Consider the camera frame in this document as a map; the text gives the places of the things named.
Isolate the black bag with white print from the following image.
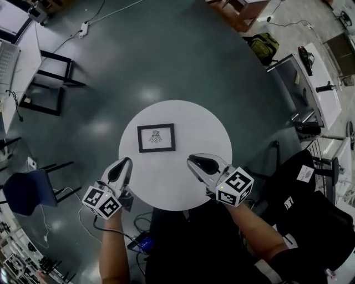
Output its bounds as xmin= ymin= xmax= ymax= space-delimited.
xmin=293 ymin=120 xmax=323 ymax=137

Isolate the black floor cable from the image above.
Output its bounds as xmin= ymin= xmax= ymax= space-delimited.
xmin=50 ymin=29 xmax=83 ymax=54

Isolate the white paper card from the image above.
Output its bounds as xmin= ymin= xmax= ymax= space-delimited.
xmin=297 ymin=164 xmax=315 ymax=183

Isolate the wooden sink cabinet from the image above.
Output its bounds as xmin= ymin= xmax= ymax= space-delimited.
xmin=204 ymin=0 xmax=272 ymax=33

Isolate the person's right forearm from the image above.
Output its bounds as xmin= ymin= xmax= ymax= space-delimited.
xmin=224 ymin=203 xmax=290 ymax=262

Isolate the wooden counter cabinet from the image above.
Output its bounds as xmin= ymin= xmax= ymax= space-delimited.
xmin=322 ymin=32 xmax=355 ymax=78

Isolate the white metal sink table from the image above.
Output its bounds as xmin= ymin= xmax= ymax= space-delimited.
xmin=265 ymin=42 xmax=343 ymax=131

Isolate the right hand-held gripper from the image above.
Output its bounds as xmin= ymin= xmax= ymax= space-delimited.
xmin=187 ymin=153 xmax=255 ymax=207

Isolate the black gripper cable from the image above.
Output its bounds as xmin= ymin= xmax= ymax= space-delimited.
xmin=93 ymin=215 xmax=145 ymax=242

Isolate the grey box device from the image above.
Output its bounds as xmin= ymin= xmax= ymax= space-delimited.
xmin=27 ymin=0 xmax=55 ymax=28

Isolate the blue chair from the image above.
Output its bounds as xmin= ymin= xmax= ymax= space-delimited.
xmin=2 ymin=160 xmax=83 ymax=217

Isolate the round white table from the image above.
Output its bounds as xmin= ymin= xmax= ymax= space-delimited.
xmin=118 ymin=99 xmax=233 ymax=212

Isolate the silver laptop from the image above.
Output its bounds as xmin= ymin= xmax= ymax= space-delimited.
xmin=0 ymin=38 xmax=22 ymax=94

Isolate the black faucet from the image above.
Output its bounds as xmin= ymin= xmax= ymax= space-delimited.
xmin=315 ymin=80 xmax=337 ymax=94

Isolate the black framed picture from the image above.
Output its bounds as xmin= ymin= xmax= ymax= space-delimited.
xmin=136 ymin=123 xmax=177 ymax=154

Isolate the black handheld device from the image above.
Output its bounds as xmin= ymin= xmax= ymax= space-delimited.
xmin=297 ymin=45 xmax=316 ymax=78

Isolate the long white floor cable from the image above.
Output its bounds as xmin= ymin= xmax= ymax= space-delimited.
xmin=85 ymin=0 xmax=145 ymax=25

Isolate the white desk with black legs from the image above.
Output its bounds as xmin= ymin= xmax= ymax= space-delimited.
xmin=0 ymin=21 xmax=87 ymax=134

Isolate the white power strip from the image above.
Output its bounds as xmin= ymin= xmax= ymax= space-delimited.
xmin=78 ymin=21 xmax=90 ymax=39

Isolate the blue screen phone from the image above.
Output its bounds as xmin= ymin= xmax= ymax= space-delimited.
xmin=126 ymin=232 xmax=156 ymax=255

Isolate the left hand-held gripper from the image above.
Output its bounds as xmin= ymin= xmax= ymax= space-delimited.
xmin=82 ymin=157 xmax=134 ymax=220

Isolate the black office chair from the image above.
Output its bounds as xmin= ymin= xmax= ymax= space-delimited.
xmin=248 ymin=140 xmax=355 ymax=272

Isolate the person's black shirt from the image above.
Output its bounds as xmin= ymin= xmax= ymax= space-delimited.
xmin=145 ymin=199 xmax=329 ymax=284

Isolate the black cable on desk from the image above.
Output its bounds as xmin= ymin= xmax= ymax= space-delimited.
xmin=4 ymin=89 xmax=25 ymax=122

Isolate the person's left forearm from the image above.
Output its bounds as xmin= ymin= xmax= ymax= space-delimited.
xmin=99 ymin=207 xmax=131 ymax=284

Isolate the thin white cable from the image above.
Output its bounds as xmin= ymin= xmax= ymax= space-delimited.
xmin=39 ymin=186 xmax=104 ymax=251

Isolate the green backpack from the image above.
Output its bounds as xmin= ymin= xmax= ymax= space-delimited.
xmin=242 ymin=32 xmax=280 ymax=67

